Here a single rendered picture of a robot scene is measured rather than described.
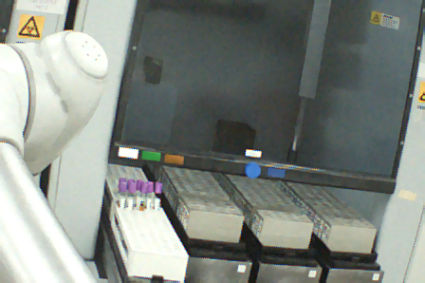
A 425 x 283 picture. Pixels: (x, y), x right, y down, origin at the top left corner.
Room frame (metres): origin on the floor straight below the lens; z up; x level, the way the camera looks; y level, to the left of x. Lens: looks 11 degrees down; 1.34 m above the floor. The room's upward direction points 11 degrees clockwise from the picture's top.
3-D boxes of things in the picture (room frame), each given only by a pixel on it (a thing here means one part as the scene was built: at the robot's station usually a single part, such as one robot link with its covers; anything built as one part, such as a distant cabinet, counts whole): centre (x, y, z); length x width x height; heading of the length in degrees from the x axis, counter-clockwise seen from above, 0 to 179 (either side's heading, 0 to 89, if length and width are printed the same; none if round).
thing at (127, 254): (1.56, 0.09, 0.83); 0.30 x 0.10 x 0.06; 14
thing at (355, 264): (2.01, -0.27, 0.78); 0.73 x 0.14 x 0.09; 14
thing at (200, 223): (1.71, -0.03, 0.85); 0.12 x 0.02 x 0.06; 105
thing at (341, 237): (1.78, -0.33, 0.85); 0.12 x 0.02 x 0.06; 103
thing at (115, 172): (1.87, 0.17, 0.83); 0.30 x 0.10 x 0.06; 14
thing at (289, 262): (1.97, -0.12, 0.78); 0.73 x 0.14 x 0.09; 14
